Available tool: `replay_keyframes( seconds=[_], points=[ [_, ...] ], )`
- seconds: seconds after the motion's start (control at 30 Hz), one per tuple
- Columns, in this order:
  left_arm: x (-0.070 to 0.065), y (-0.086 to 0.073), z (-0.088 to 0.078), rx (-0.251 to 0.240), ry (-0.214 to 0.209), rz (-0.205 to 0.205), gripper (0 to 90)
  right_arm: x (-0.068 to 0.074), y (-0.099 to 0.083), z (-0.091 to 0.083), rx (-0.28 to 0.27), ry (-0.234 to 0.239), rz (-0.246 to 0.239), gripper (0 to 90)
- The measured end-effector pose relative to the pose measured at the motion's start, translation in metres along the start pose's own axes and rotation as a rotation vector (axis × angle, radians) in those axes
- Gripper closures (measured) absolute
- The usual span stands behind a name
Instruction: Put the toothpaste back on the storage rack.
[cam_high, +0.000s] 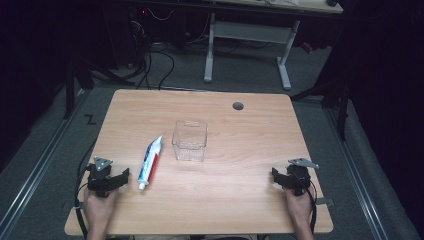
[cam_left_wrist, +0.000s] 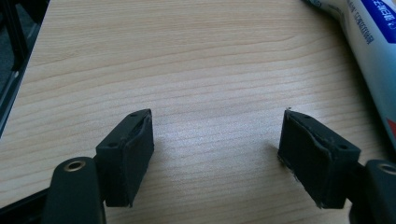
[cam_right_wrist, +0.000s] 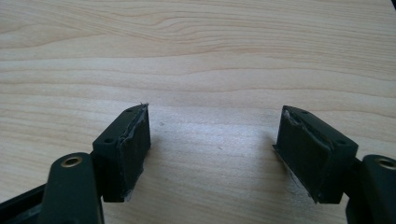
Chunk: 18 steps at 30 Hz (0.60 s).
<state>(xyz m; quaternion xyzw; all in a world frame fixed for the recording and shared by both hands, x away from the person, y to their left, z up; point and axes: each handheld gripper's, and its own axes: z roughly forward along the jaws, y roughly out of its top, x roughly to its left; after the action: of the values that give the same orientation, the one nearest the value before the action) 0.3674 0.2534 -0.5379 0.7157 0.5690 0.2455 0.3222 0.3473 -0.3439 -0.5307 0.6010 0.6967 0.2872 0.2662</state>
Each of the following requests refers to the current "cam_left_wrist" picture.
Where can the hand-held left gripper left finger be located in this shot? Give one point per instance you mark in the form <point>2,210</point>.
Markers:
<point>124,161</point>

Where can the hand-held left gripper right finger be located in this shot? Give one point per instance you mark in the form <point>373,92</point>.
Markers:
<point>317,161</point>

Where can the white and blue toothpaste tube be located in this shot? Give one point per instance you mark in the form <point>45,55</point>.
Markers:
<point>370,62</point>

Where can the black metal stand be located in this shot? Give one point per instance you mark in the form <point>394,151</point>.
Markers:
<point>17,37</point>

